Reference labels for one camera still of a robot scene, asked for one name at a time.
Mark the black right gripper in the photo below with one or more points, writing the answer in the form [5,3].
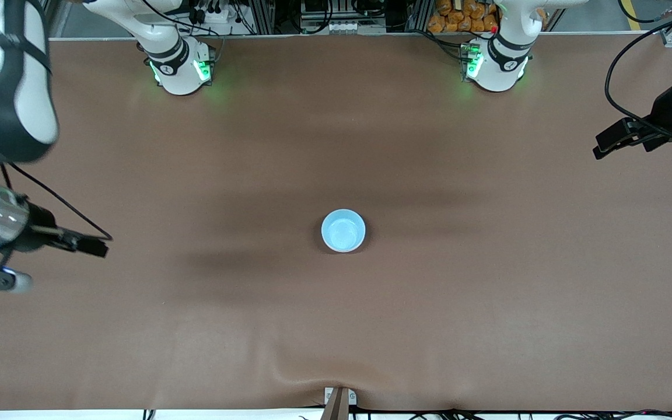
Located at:
[41,225]

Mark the white power strip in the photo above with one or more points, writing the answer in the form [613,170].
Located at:
[210,14]

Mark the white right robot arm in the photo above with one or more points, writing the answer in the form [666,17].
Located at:
[21,105]

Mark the silver corner bracket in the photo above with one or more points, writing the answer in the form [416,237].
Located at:
[671,38]

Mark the metal table clamp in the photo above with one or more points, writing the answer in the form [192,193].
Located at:
[339,402]

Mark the blue bowl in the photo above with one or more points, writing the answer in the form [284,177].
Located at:
[343,231]

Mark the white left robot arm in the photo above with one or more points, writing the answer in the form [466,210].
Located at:
[505,64]

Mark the brown table cloth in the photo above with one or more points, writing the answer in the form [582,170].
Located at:
[336,326]

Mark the orange snack bag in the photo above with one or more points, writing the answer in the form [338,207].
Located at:
[458,14]

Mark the white connector block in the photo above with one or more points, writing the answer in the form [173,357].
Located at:
[350,27]

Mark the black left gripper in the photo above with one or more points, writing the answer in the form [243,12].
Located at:
[664,111]

